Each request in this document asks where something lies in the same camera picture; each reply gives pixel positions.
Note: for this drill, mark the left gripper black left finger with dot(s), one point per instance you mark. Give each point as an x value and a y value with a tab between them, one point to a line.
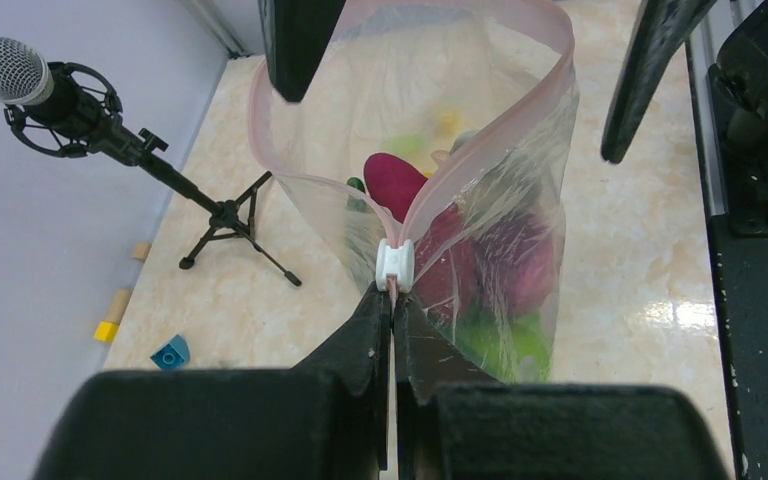
351	416

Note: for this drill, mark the small wooden block back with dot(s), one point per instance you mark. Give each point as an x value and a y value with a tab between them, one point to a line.
141	251

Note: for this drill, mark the blue square block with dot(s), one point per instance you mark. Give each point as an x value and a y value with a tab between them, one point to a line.
172	355

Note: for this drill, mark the red fruit toy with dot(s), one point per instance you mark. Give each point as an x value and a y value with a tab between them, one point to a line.
446	283

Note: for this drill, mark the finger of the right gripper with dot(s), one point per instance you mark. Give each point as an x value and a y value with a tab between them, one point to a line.
296	34
661	27

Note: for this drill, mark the yellow wooden cylinder block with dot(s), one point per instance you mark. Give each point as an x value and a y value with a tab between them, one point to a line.
106	330

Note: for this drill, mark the black microphone on tripod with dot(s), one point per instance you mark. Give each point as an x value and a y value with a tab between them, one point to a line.
69	110

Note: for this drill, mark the clear zip top bag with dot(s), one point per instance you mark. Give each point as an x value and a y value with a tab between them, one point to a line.
479	96

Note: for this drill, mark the green lime toy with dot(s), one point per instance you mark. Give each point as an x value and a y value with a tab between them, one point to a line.
519	352

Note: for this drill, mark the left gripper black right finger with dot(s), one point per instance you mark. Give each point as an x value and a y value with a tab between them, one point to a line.
425	365

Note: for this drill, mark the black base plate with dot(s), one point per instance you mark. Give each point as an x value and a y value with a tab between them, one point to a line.
739	264

